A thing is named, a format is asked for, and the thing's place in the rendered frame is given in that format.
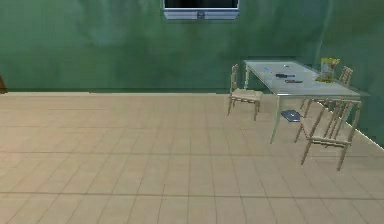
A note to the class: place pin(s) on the black remote control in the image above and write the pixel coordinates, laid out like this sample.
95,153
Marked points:
284,76
293,81

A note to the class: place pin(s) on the small blue flat object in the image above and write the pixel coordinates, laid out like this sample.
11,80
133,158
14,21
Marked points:
267,69

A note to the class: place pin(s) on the pale wooden chair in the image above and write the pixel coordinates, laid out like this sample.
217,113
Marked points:
243,95
330,133
346,76

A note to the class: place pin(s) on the glass top dining table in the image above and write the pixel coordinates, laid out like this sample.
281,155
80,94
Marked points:
293,85

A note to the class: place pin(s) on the white framed window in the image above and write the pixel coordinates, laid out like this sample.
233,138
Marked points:
201,10

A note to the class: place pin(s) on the blue grey flat laptop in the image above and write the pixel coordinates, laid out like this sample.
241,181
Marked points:
291,115

